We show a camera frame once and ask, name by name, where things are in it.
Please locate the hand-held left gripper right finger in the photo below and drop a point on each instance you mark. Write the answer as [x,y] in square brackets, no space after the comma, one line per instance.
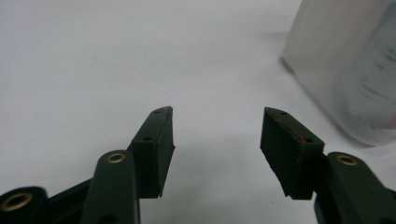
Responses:
[289,152]

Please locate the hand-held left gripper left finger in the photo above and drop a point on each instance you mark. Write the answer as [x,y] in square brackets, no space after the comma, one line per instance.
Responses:
[152,155]

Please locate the clear plastic container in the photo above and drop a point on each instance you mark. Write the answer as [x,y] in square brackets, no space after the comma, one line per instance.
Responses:
[342,62]

